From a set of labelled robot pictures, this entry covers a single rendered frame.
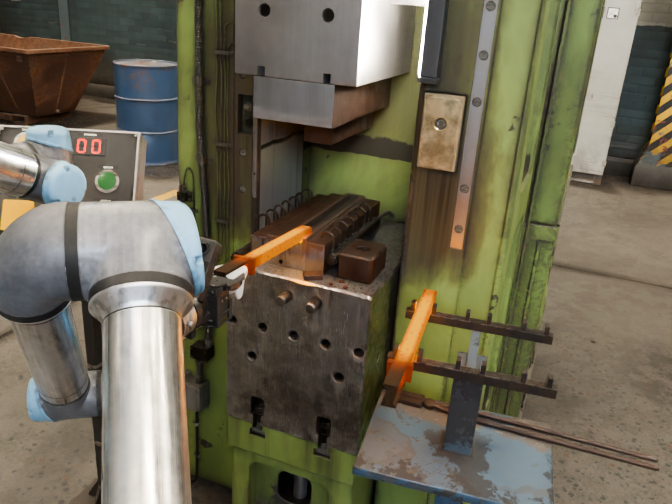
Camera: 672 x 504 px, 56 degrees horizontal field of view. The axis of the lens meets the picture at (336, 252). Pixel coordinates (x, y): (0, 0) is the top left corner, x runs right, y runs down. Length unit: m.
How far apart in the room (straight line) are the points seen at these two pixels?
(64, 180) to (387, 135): 1.07
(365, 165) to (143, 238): 1.28
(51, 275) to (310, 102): 0.84
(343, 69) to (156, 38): 7.86
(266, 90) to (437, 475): 0.91
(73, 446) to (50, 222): 1.84
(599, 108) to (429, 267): 5.14
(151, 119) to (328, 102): 4.66
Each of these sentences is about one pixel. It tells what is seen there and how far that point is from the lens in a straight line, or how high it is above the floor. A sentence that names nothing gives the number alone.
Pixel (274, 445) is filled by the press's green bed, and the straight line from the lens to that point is 1.79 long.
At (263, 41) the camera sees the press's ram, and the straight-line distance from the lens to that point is 1.49.
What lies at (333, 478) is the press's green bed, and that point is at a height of 0.37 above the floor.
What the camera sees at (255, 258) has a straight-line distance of 1.31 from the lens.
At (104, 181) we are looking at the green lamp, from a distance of 1.66.
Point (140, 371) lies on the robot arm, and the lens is 0.69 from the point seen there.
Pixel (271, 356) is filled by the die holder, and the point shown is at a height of 0.69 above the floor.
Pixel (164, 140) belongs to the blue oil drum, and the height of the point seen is 0.23.
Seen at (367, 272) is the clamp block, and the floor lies 0.95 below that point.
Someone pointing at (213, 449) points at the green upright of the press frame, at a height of 0.15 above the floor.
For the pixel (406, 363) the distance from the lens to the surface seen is 1.17.
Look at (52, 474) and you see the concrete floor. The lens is 2.45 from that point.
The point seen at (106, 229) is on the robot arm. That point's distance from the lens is 0.75.
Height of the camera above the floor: 1.54
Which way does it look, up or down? 22 degrees down
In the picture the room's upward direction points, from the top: 4 degrees clockwise
